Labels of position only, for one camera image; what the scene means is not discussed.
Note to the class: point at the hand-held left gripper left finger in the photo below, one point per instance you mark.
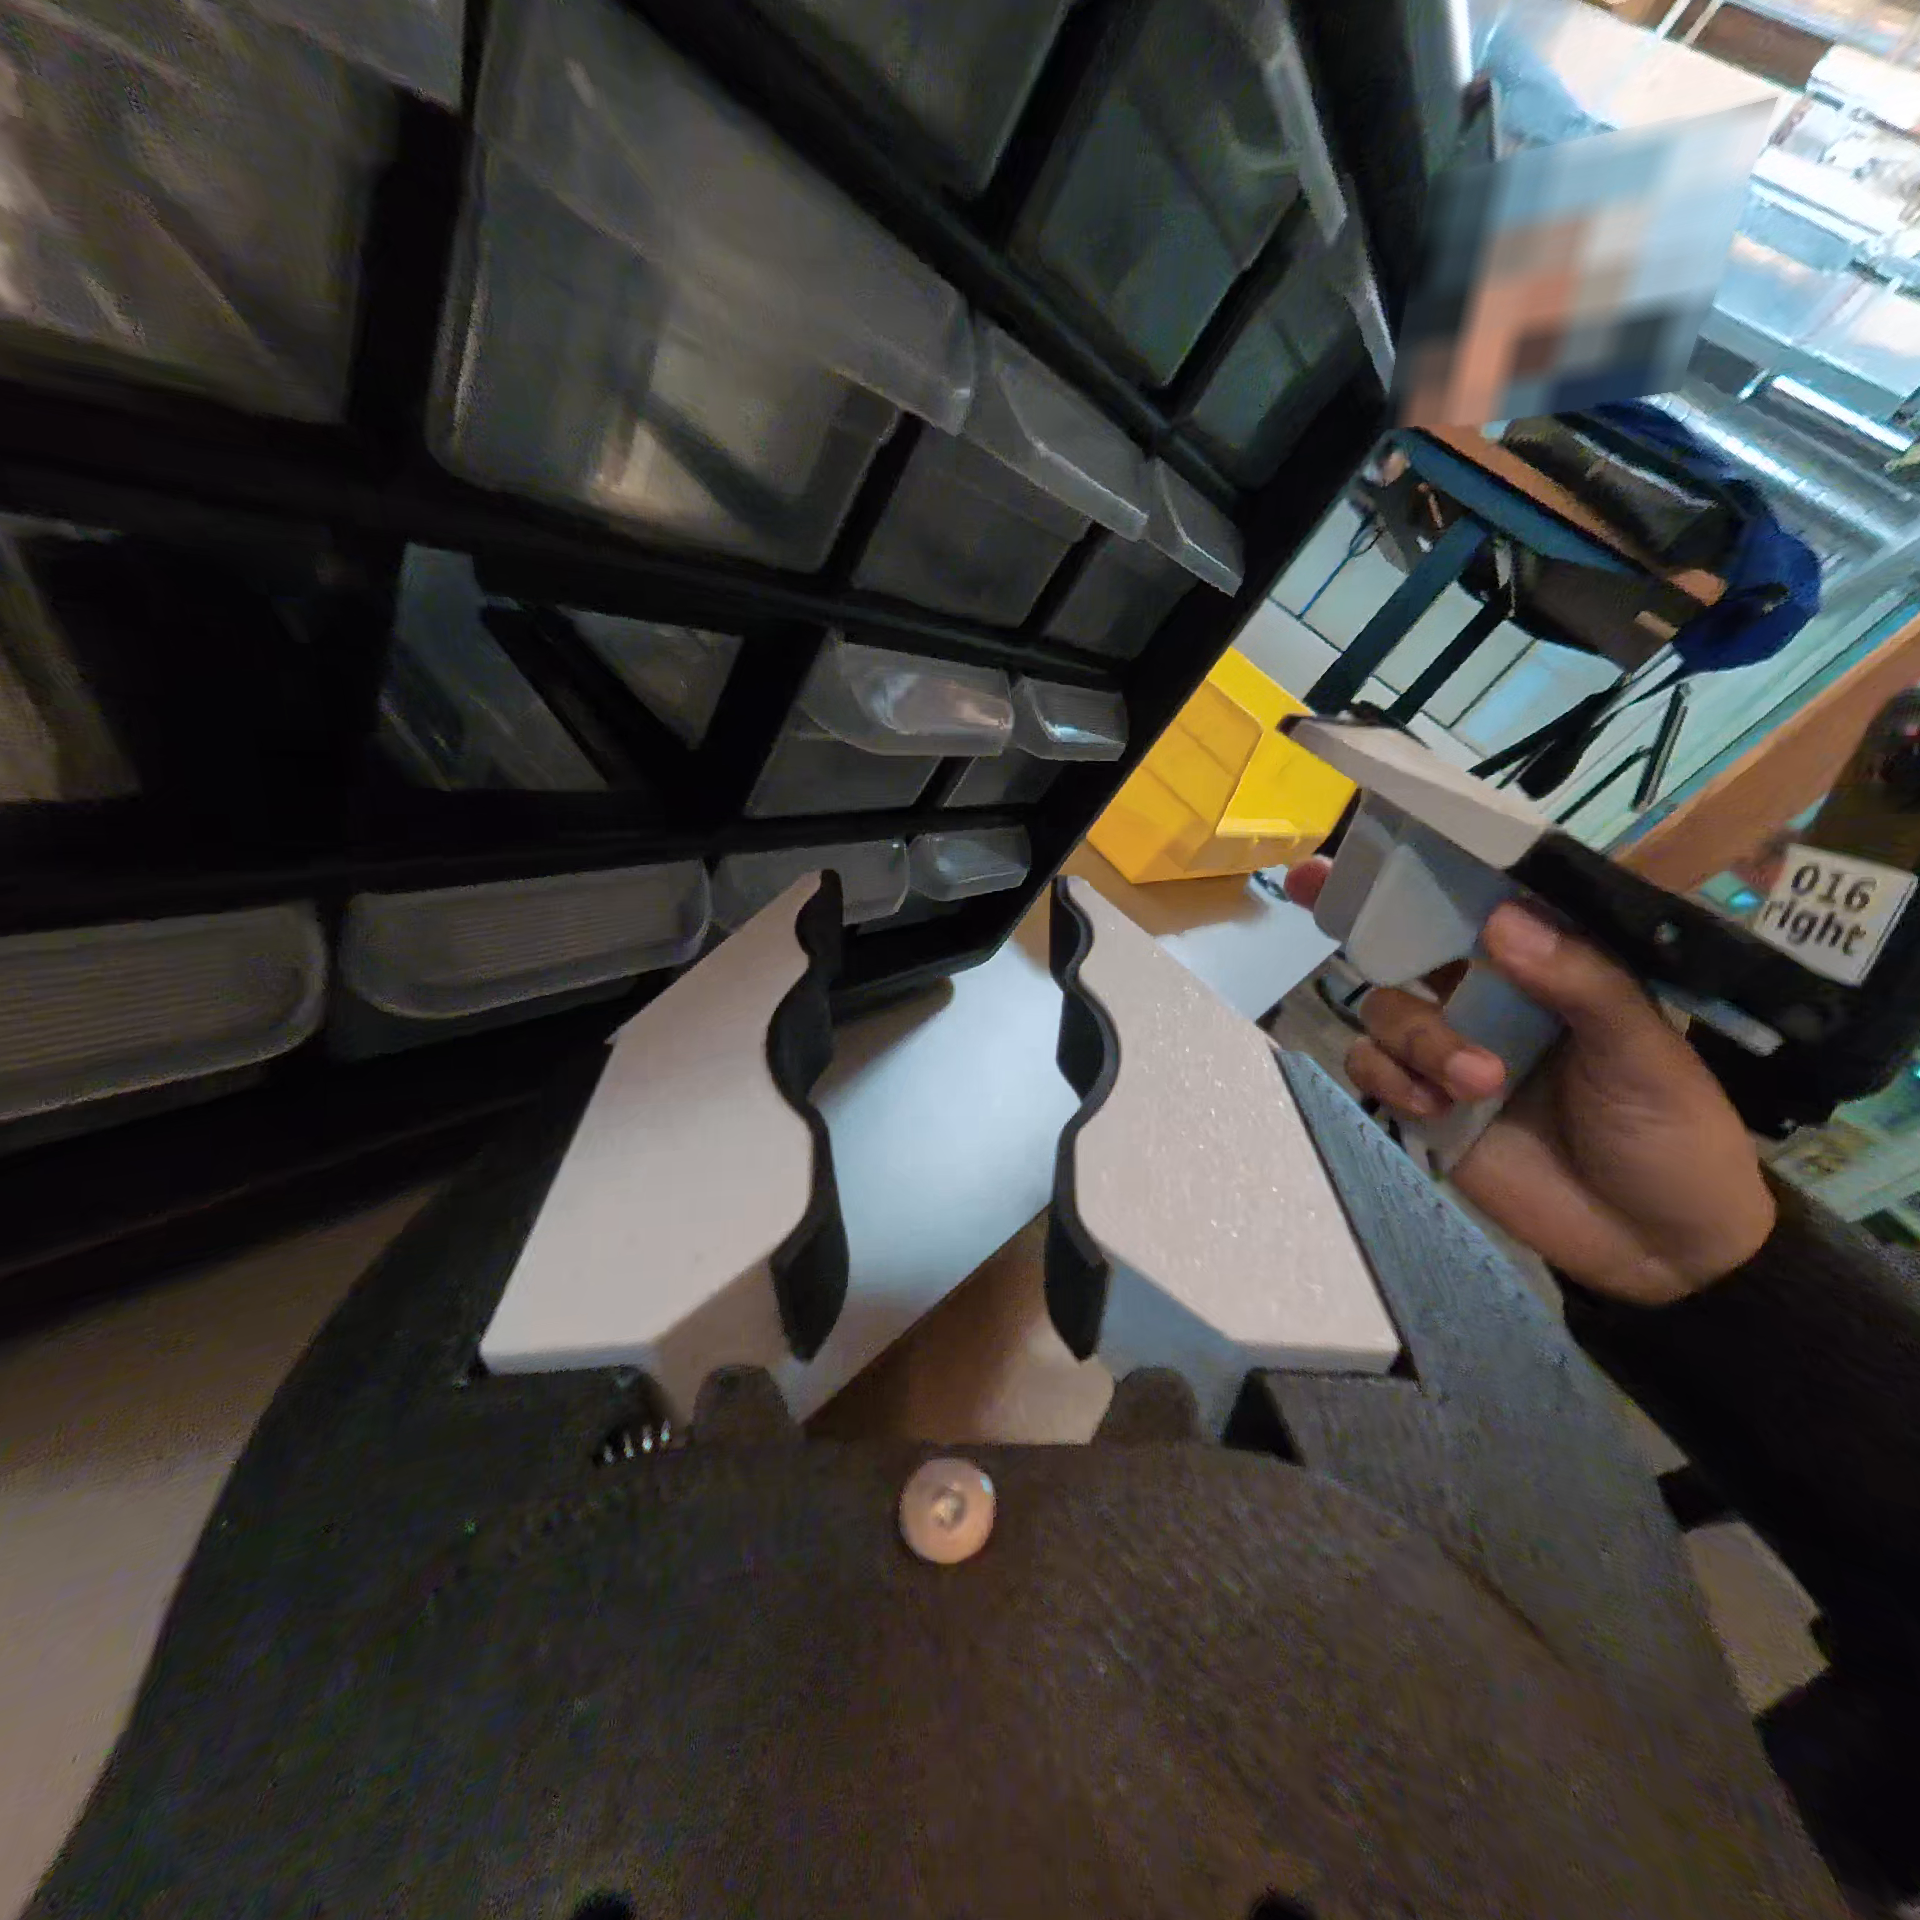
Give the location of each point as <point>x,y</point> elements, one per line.
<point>660,1170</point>

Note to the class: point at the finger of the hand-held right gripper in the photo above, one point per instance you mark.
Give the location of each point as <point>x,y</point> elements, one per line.
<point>1425,795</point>

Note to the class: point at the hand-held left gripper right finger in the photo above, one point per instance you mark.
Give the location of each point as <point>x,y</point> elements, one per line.
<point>1244,1200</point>

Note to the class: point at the black drawer cabinet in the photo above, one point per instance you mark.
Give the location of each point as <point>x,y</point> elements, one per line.
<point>360,495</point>

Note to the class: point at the person's right forearm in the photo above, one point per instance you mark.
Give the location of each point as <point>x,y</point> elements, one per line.
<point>1830,1425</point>

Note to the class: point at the white desk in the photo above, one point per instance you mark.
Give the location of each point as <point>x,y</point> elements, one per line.
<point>931,1141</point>

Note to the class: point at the person's right hand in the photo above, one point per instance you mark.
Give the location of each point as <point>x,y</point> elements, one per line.
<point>1635,1155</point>

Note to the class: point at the yellow plastic bin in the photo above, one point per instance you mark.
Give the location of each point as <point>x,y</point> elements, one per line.
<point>1214,781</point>

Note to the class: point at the blue cloth bag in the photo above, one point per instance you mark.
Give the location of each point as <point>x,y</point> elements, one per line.
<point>1754,585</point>

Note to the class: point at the dark bag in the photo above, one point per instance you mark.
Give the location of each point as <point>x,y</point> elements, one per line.
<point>1620,481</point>

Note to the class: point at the silver ventilation ducts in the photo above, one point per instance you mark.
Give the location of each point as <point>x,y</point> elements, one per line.
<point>1844,315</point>

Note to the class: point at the set of clear cabinet drawers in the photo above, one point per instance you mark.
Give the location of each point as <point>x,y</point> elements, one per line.
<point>675,345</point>

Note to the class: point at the blue metal frame table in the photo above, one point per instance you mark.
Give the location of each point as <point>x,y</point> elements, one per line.
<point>1454,510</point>

